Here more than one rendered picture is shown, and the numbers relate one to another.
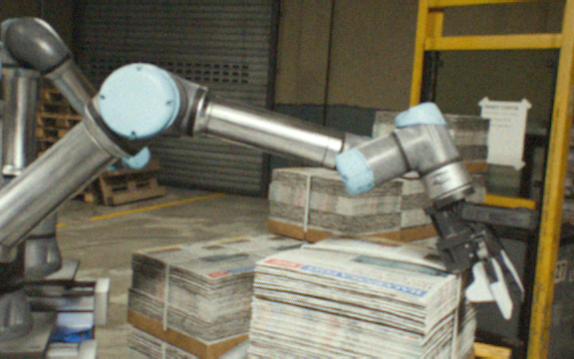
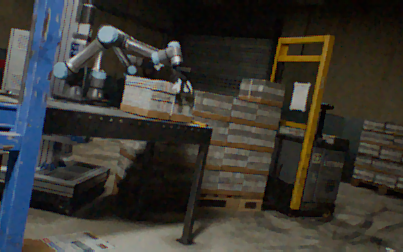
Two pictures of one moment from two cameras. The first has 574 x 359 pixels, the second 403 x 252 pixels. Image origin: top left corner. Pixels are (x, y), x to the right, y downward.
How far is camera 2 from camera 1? 1.81 m
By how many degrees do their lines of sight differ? 16
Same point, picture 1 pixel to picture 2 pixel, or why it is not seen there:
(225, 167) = not seen: hidden behind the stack
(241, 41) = (253, 70)
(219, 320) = not seen: hidden behind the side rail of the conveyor
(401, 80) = (331, 97)
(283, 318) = (130, 89)
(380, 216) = (220, 109)
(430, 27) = (283, 52)
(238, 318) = not seen: hidden behind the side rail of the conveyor
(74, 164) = (91, 48)
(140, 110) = (106, 36)
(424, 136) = (171, 48)
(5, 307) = (75, 88)
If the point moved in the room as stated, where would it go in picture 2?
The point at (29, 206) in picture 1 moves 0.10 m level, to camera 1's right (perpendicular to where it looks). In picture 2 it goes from (80, 58) to (93, 60)
